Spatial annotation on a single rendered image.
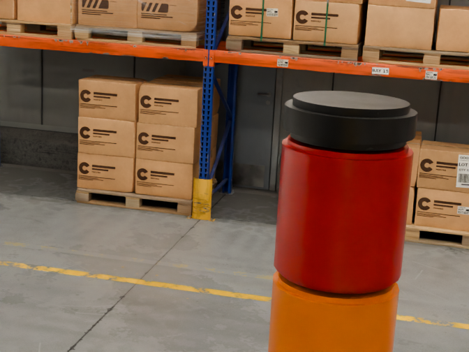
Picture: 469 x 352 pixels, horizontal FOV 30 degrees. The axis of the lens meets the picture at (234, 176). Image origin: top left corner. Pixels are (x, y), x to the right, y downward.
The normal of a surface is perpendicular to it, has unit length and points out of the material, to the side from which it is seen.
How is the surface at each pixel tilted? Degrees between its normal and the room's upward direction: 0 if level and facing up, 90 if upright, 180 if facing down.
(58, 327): 0
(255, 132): 90
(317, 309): 90
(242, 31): 93
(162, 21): 93
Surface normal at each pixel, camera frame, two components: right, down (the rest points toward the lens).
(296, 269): -0.76, 0.11
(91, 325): 0.05, -0.97
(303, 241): -0.57, 0.17
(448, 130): -0.23, 0.22
